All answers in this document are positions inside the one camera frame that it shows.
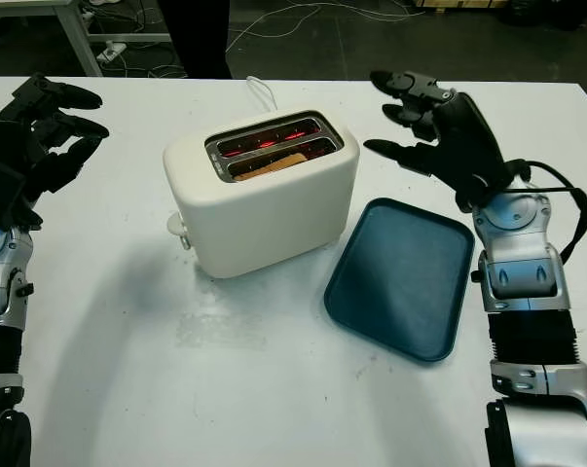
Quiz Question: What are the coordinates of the browned toast slice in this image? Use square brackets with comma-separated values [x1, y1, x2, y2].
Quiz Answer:
[233, 152, 308, 183]

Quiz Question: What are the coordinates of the white floor cable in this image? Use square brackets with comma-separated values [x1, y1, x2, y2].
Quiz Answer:
[224, 0, 423, 54]

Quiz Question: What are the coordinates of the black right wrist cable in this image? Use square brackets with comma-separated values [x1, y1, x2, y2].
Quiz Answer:
[506, 159, 587, 260]

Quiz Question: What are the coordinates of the white metal table frame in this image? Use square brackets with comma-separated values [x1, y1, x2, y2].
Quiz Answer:
[0, 0, 190, 78]

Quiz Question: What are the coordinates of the dark blue plastic tray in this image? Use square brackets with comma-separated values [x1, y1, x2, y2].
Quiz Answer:
[323, 197, 476, 365]

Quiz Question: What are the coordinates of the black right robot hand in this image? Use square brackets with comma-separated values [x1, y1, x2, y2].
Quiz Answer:
[363, 70, 531, 213]

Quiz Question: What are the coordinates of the white toaster power cord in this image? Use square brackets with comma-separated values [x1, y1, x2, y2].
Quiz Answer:
[245, 76, 278, 112]

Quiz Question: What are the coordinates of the white two-slot toaster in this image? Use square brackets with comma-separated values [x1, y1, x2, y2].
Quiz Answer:
[163, 109, 361, 280]

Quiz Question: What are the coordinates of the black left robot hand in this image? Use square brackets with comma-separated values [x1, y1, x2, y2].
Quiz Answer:
[0, 72, 110, 228]

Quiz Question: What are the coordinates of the white power strip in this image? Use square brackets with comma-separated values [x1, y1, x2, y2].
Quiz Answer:
[96, 42, 128, 63]

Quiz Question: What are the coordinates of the person in dark trousers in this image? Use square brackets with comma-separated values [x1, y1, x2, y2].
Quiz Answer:
[175, 0, 234, 79]

